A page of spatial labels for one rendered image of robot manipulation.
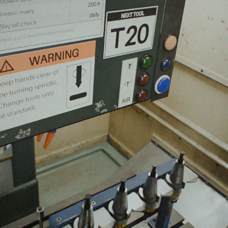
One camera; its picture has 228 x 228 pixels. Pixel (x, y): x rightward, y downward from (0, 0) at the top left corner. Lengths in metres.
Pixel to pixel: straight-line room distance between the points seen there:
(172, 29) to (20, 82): 0.27
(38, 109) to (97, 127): 1.65
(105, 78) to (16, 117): 0.15
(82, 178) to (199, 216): 0.72
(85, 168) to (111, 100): 1.52
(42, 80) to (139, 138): 1.51
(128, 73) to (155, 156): 1.27
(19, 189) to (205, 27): 1.02
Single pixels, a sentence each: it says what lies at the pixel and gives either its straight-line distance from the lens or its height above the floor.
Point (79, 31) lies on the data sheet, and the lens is 0.48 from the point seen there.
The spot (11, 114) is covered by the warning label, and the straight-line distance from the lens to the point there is 0.48.
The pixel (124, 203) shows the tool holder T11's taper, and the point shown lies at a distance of 0.94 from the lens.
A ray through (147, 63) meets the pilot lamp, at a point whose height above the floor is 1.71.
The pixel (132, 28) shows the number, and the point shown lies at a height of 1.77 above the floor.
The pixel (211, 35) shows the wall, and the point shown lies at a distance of 1.45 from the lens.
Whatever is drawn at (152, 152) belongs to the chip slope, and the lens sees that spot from 1.83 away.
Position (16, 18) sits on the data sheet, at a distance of 0.43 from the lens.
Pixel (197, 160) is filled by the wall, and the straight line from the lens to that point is 1.68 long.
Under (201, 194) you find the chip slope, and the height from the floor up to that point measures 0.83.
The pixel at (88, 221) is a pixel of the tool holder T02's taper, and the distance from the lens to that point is 0.89.
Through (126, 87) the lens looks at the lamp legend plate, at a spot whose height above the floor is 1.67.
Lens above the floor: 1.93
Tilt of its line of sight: 32 degrees down
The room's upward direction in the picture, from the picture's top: 5 degrees clockwise
